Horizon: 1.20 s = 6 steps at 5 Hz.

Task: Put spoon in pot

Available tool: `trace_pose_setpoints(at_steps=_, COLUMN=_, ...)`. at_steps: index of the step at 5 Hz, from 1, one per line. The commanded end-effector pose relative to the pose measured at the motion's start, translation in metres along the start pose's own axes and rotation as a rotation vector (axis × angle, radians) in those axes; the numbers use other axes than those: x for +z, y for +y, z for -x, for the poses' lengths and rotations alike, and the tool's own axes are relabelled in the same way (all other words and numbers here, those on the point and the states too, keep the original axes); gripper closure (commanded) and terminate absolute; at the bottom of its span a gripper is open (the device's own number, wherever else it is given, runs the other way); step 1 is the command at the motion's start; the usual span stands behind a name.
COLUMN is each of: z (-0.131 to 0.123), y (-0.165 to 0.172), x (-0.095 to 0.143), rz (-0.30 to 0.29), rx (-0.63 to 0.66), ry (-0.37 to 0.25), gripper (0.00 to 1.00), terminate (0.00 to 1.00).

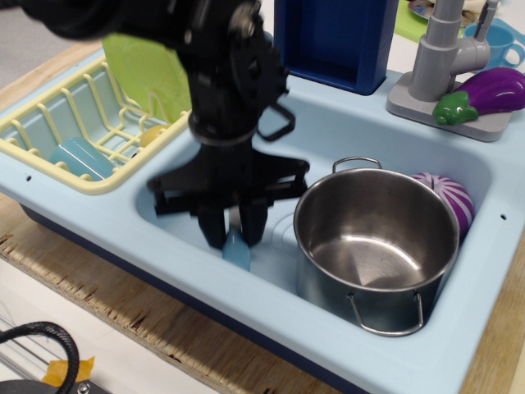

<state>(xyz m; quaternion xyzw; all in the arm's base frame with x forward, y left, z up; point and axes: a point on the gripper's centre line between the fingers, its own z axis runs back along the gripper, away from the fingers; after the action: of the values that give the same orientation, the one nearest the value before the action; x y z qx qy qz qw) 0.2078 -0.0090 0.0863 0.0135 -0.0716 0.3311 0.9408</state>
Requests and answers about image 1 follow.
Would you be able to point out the blue toy mug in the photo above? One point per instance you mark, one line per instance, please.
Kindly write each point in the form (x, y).
(506, 45)

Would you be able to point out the light blue plastic cup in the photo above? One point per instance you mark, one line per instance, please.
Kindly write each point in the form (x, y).
(82, 158)

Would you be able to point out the cream yellow dish rack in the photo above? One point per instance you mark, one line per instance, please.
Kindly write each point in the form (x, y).
(86, 102)

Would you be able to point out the purple striped toy onion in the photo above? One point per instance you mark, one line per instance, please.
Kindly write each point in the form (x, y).
(455, 196)

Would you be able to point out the green plastic board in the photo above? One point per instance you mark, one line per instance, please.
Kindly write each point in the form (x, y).
(412, 17)

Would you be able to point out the stainless steel pot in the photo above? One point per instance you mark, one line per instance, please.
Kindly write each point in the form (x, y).
(374, 246)

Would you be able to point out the light blue toy sink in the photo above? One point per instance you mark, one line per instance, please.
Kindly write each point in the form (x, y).
(474, 339)

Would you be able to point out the light green plastic plate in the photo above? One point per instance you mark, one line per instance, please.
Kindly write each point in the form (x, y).
(150, 74)

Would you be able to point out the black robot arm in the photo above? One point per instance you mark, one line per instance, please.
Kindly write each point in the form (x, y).
(234, 73)

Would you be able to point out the yellow masking tape piece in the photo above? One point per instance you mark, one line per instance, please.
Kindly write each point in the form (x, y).
(57, 369)

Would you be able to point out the grey toy faucet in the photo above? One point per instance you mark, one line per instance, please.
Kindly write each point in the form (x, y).
(442, 55)

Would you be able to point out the purple toy eggplant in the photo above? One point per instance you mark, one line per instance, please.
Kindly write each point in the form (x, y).
(496, 90)

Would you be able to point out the dark blue plastic box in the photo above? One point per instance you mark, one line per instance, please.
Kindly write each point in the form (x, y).
(343, 44)

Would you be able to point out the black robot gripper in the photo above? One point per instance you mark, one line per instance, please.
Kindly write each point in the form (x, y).
(217, 178)

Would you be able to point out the dark grey device base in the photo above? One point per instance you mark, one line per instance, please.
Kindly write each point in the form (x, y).
(34, 387)

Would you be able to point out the white spoon blue handle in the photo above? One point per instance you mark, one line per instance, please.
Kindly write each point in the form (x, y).
(235, 250)

